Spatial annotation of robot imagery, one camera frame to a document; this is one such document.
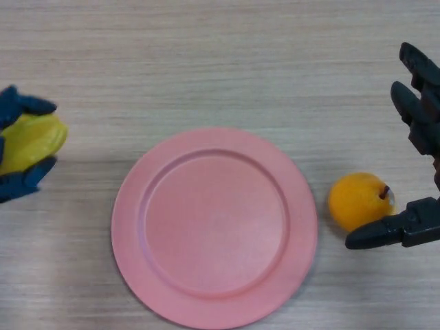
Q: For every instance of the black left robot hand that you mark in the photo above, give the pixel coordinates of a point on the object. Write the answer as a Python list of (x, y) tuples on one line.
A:
[(20, 178)]

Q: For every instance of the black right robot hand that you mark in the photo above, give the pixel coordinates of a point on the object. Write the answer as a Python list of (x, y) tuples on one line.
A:
[(426, 106)]

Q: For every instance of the yellow green starfruit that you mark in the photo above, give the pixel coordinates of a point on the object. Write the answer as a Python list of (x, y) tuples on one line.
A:
[(34, 141)]

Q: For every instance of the pink round plate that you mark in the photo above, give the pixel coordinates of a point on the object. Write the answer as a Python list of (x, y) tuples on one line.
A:
[(214, 227)]

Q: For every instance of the orange pear with stem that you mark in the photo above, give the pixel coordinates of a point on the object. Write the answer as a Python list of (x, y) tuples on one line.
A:
[(357, 201)]

